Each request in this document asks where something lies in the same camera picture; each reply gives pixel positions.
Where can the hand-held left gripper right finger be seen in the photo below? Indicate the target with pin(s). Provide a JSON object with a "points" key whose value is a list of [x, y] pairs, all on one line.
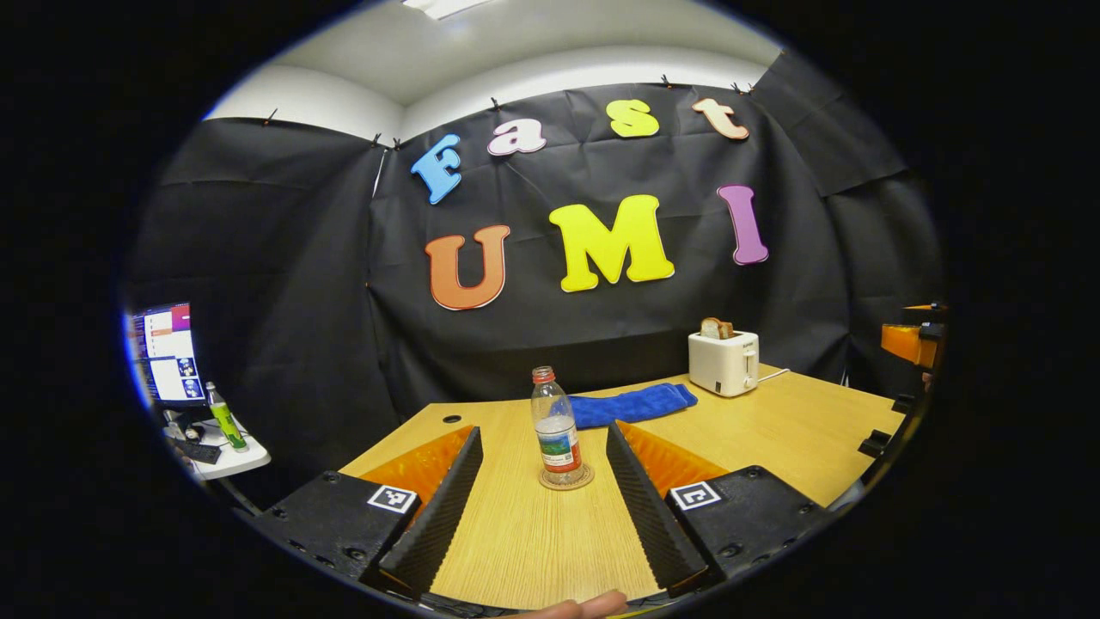
{"points": [[653, 516]]}

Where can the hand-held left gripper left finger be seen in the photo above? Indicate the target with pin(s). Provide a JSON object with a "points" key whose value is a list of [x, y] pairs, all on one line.
{"points": [[434, 516]]}

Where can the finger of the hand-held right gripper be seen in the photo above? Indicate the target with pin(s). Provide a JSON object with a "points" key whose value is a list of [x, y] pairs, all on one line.
{"points": [[926, 307], [907, 342]]}

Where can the round brown coaster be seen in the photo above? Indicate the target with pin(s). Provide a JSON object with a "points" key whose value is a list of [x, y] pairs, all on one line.
{"points": [[586, 478]]}

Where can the clear plastic water bottle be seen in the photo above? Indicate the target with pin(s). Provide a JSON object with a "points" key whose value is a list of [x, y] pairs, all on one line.
{"points": [[559, 438]]}

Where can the green drink bottle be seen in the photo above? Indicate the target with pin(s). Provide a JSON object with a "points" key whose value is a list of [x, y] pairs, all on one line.
{"points": [[225, 421]]}

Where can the blue towel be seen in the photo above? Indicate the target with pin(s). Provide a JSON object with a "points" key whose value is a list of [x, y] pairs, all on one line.
{"points": [[636, 404]]}

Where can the white toaster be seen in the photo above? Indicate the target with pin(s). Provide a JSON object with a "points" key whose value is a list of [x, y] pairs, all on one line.
{"points": [[720, 365]]}

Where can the bread slice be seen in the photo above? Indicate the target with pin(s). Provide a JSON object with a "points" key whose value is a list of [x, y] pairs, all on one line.
{"points": [[715, 328]]}

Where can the small white side table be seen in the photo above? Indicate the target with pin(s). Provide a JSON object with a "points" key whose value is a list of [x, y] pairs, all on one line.
{"points": [[236, 460]]}

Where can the black keyboard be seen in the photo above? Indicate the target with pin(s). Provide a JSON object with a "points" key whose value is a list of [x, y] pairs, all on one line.
{"points": [[199, 451]]}

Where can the black backdrop cloth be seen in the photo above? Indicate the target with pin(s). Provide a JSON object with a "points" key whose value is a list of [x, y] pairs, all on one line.
{"points": [[301, 301]]}

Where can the computer monitor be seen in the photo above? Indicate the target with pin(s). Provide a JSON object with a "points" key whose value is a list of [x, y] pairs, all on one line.
{"points": [[170, 352]]}

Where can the ceiling light panel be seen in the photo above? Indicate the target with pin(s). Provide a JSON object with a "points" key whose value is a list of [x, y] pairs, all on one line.
{"points": [[443, 7]]}

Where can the small black bracket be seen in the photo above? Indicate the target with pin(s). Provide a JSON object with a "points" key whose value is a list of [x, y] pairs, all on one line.
{"points": [[875, 443], [904, 402]]}

